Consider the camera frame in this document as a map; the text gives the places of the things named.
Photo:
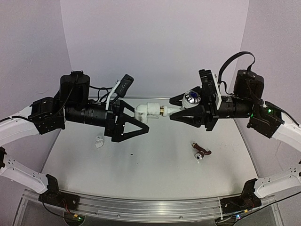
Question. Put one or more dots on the white elbow fitting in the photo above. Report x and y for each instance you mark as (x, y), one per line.
(143, 112)

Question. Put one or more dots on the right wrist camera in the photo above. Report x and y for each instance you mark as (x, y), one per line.
(210, 86)

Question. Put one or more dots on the white elbow fitting far left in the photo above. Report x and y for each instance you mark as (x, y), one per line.
(99, 142)

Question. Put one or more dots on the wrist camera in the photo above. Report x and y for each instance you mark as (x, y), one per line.
(210, 86)
(120, 88)

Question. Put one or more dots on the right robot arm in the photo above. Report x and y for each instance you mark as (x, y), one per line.
(264, 117)

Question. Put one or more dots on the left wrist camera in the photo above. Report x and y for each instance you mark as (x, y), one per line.
(120, 88)

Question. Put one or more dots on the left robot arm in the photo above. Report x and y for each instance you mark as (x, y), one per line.
(71, 103)

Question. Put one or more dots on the aluminium front rail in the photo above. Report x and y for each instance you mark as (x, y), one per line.
(149, 211)

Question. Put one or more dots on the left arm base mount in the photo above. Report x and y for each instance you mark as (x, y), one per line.
(53, 196)

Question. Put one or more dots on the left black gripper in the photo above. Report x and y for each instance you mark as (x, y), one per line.
(115, 131)

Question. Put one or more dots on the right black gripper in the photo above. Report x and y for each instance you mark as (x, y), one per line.
(210, 108)

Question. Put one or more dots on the white faucet chrome knob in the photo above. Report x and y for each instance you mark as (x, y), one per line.
(184, 101)

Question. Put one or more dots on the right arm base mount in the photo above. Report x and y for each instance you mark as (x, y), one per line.
(247, 200)

